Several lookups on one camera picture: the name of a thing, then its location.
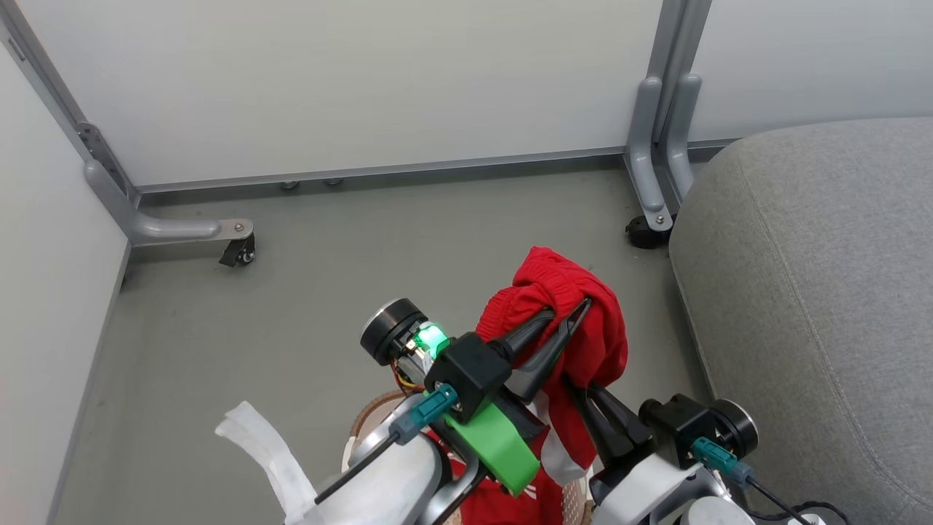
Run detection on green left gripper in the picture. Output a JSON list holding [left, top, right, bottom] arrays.
[[442, 296, 593, 499]]

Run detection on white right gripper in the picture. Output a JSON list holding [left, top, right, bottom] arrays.
[[565, 379, 705, 525]]

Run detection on red clothing with white trim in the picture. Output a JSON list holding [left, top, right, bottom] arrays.
[[436, 246, 630, 525]]

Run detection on cream laundry basket brown rim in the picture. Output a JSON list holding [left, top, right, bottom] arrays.
[[340, 389, 596, 525]]

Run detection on green indicator light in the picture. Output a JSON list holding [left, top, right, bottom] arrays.
[[417, 322, 450, 359]]

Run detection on black right motor cylinder silver cap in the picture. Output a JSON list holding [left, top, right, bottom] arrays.
[[711, 398, 760, 462]]

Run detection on black motor cylinder silver cap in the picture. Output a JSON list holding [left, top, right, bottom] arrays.
[[711, 398, 760, 462], [359, 297, 429, 367]]

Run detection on black left motor cylinder silver cap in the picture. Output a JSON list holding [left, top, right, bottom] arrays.
[[359, 297, 429, 367]]

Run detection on black caster wheel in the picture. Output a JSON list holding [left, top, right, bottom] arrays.
[[625, 213, 676, 250], [219, 234, 257, 268]]

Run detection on grey partition foot with screw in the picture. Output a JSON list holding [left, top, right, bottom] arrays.
[[625, 76, 674, 233]]

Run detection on grey fabric sofa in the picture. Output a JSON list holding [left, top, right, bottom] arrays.
[[668, 117, 933, 525]]

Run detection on plain grey partition foot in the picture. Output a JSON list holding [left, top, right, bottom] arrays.
[[664, 72, 703, 206]]

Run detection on long grey partition foot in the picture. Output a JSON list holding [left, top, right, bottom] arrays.
[[83, 160, 255, 246]]

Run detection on black left cable teal connector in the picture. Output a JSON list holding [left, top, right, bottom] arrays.
[[314, 384, 461, 506]]

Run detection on grey partition bottom rail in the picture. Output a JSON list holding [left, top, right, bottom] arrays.
[[135, 137, 738, 195]]

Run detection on white fabric strap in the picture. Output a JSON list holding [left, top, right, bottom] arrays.
[[214, 400, 323, 525]]

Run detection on upright grey partition post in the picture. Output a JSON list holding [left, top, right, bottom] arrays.
[[644, 0, 714, 147]]

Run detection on slanted grey partition post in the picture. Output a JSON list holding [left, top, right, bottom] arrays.
[[0, 0, 141, 209]]

